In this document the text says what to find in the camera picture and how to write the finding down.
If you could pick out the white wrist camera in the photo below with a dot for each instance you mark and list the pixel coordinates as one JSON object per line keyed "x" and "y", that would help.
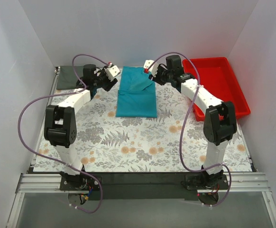
{"x": 150, "y": 67}
{"x": 112, "y": 71}

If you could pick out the teal t shirt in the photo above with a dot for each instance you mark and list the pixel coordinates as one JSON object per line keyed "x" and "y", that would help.
{"x": 136, "y": 94}

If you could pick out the aluminium front frame rail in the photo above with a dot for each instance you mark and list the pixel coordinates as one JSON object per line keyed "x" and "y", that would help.
{"x": 142, "y": 200}

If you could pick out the red plastic bin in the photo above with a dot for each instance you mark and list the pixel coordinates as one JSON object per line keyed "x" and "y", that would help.
{"x": 218, "y": 78}

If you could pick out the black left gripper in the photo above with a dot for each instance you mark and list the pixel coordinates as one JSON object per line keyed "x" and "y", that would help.
{"x": 107, "y": 83}

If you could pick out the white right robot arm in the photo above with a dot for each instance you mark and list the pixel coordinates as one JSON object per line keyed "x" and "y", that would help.
{"x": 219, "y": 124}

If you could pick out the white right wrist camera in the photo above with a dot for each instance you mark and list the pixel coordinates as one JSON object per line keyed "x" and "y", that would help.
{"x": 150, "y": 67}

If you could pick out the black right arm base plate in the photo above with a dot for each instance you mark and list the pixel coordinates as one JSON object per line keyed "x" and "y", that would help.
{"x": 199, "y": 181}

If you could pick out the folded dark grey t shirt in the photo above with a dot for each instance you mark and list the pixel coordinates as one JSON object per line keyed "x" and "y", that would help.
{"x": 67, "y": 79}

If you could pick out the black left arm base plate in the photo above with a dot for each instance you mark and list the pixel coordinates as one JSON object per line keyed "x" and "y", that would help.
{"x": 78, "y": 182}

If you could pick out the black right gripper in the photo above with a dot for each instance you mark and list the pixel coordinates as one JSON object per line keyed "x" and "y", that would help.
{"x": 157, "y": 76}

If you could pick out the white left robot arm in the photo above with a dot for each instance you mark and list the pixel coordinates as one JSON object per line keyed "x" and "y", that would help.
{"x": 60, "y": 122}

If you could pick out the floral patterned table mat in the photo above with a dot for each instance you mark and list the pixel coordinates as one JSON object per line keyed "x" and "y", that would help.
{"x": 171, "y": 142}

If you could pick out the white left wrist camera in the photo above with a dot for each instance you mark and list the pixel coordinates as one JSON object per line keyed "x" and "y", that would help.
{"x": 112, "y": 71}

